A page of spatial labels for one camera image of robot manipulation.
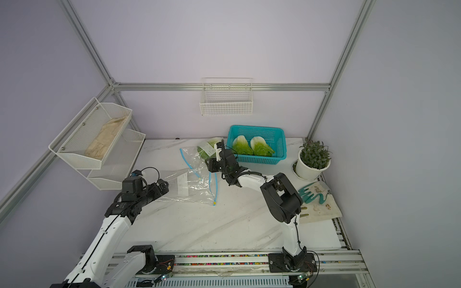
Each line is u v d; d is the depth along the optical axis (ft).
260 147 3.40
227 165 2.42
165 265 2.36
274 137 3.84
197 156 3.43
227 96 3.10
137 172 2.39
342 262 2.50
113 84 2.98
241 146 3.45
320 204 2.96
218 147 2.75
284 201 1.71
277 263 2.40
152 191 2.39
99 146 2.51
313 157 2.96
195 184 3.06
